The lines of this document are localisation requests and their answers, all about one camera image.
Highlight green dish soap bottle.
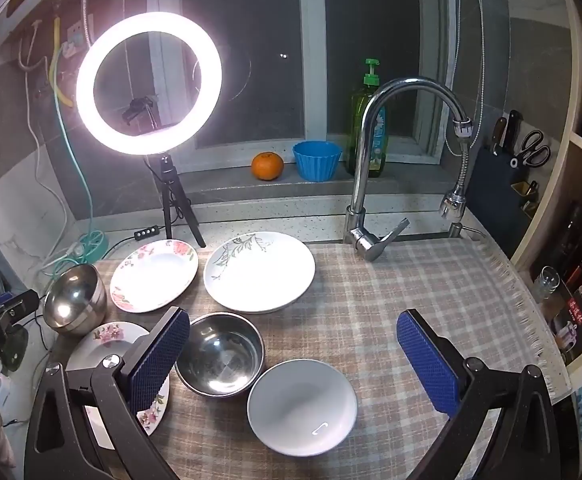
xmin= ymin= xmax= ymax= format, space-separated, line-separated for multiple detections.
xmin=346 ymin=58 xmax=388 ymax=178

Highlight black scissors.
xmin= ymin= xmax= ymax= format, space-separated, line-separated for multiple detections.
xmin=510 ymin=130 xmax=552 ymax=168

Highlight black cable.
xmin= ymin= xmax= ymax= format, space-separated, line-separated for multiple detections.
xmin=104 ymin=232 xmax=137 ymax=261

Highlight white plate with leaf print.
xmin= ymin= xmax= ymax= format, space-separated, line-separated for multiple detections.
xmin=203 ymin=231 xmax=317 ymax=315

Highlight yellow hose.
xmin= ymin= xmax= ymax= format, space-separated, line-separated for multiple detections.
xmin=48 ymin=16 xmax=75 ymax=109

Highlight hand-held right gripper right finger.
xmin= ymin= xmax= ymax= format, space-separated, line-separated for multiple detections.
xmin=396 ymin=309 xmax=562 ymax=480

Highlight stainless steel bowl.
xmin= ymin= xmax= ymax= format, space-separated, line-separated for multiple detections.
xmin=42 ymin=263 xmax=108 ymax=337
xmin=173 ymin=312 xmax=266 ymax=399

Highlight white wall socket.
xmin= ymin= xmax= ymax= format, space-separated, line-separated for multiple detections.
xmin=61 ymin=22 xmax=87 ymax=58

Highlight white cable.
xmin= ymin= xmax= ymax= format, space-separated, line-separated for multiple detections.
xmin=18 ymin=20 xmax=74 ymax=273

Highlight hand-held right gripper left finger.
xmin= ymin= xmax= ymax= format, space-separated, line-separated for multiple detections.
xmin=24 ymin=306 xmax=192 ymax=480

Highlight teal round power strip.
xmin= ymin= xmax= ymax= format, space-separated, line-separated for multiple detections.
xmin=78 ymin=230 xmax=109 ymax=263

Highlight ring light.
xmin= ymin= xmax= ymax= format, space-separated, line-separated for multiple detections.
xmin=75 ymin=11 xmax=223 ymax=157

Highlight red printed box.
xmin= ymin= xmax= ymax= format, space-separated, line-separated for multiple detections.
xmin=551 ymin=280 xmax=582 ymax=361

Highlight black phone clamp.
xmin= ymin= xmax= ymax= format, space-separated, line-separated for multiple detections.
xmin=122 ymin=95 xmax=159 ymax=126

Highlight chrome faucet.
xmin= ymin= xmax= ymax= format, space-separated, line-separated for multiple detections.
xmin=343 ymin=76 xmax=474 ymax=262

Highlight blue fluted cup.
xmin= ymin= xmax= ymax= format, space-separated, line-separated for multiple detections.
xmin=292 ymin=141 xmax=343 ymax=183

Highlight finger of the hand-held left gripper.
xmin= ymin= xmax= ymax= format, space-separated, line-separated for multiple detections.
xmin=0 ymin=289 xmax=40 ymax=328

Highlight wooden shelf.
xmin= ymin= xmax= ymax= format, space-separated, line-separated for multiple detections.
xmin=511 ymin=0 xmax=582 ymax=396

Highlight orange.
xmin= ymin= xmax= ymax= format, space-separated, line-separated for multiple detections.
xmin=251 ymin=151 xmax=285 ymax=181

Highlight dark bottle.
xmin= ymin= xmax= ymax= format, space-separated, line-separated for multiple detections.
xmin=556 ymin=202 xmax=582 ymax=281

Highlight plaid cloth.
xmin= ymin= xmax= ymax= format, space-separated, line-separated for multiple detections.
xmin=51 ymin=237 xmax=572 ymax=480

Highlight window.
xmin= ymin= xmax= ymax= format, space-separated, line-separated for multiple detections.
xmin=146 ymin=0 xmax=472 ymax=166

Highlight large pink floral plate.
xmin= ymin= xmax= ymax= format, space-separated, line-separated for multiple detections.
xmin=110 ymin=239 xmax=199 ymax=314

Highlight yellow holder cup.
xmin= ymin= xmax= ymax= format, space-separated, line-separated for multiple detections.
xmin=511 ymin=180 xmax=539 ymax=216

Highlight white ceramic bowl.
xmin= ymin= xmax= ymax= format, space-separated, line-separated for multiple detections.
xmin=247 ymin=358 xmax=359 ymax=457

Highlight drinking glass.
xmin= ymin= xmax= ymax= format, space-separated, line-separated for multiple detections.
xmin=531 ymin=266 xmax=562 ymax=303

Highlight teal cable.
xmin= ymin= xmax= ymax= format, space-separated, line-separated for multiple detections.
xmin=38 ymin=47 xmax=99 ymax=281

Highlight small floral plate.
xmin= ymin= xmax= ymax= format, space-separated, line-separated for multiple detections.
xmin=65 ymin=321 xmax=171 ymax=451

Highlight dark blue knife holder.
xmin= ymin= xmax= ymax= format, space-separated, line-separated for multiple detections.
xmin=466 ymin=145 xmax=546 ymax=261

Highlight black handled knife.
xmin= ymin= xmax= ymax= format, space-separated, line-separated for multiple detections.
xmin=491 ymin=117 xmax=508 ymax=156
xmin=503 ymin=110 xmax=522 ymax=153

